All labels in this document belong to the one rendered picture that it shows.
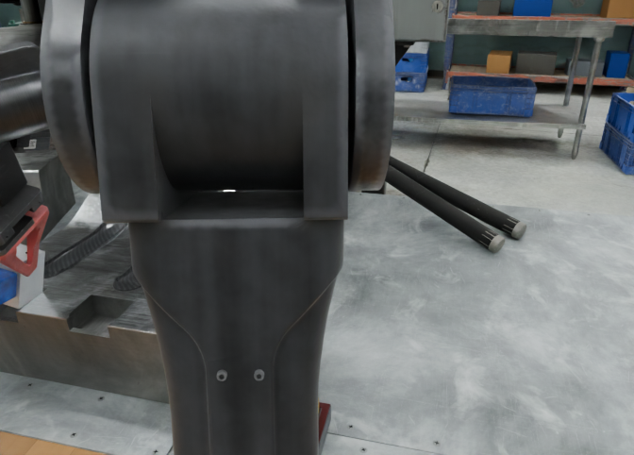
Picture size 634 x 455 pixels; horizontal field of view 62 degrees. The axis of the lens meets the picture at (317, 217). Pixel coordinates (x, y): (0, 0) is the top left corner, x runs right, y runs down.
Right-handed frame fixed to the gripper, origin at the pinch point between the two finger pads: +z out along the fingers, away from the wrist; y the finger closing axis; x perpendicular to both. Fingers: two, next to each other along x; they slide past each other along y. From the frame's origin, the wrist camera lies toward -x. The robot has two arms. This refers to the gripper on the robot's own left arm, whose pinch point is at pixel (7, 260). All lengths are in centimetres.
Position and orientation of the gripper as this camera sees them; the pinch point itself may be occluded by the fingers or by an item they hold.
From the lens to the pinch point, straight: 63.6
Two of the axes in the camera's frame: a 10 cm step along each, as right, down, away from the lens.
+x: -2.8, 6.9, -6.7
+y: -9.6, -2.6, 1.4
